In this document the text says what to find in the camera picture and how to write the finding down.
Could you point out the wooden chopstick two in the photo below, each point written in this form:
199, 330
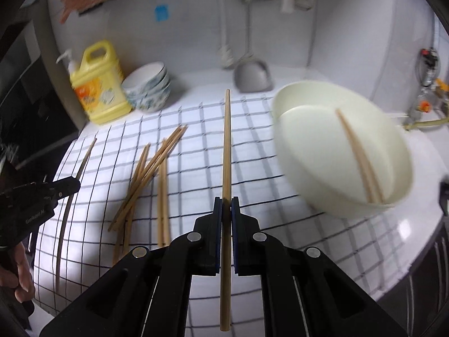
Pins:
154, 171

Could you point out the black stove appliance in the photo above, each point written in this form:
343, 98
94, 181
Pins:
40, 113

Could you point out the white pump dispenser bottle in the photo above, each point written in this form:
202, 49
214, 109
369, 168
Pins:
70, 61

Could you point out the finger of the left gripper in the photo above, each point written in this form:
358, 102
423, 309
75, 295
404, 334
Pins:
65, 187

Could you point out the wooden chopstick five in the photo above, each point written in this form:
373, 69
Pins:
165, 203

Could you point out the chopstick in bowl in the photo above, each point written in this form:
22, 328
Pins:
369, 179

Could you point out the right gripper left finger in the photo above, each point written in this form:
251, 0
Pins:
147, 292

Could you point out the hanging white brush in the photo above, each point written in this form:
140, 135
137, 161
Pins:
224, 51

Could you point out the bottom floral ceramic bowl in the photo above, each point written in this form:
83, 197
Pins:
151, 102

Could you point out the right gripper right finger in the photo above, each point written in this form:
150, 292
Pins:
304, 292

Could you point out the middle floral ceramic bowl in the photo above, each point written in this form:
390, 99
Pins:
148, 89

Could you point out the floral ceramic bowl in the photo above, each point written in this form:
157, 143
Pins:
151, 102
148, 89
151, 73

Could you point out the wooden chopstick four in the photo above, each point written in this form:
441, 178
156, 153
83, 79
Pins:
160, 203

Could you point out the top floral ceramic bowl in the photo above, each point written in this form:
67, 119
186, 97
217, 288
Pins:
151, 73

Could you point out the yellow detergent jug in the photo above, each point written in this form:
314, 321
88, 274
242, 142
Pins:
97, 82

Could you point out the dark chopstick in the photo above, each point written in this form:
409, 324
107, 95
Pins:
66, 214

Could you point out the wooden chopstick three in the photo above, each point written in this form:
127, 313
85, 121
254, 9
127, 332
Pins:
121, 221

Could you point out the cream oval plastic bowl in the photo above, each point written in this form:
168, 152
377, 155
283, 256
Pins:
316, 157

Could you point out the person's left hand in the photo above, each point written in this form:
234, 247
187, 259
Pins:
19, 277

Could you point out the blue wall sticker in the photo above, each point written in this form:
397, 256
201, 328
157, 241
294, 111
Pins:
161, 12

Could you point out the white black checkered cloth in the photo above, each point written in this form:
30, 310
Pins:
366, 249

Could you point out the hanging metal spatula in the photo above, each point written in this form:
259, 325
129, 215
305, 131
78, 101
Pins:
251, 74

